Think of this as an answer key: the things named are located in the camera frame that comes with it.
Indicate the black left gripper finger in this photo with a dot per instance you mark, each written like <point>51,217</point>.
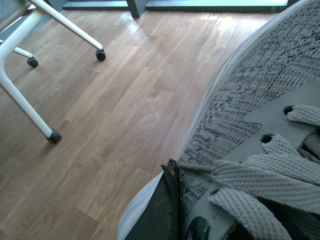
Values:
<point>160,219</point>

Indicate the grey sneaker front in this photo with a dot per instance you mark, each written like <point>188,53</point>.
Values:
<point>250,167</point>

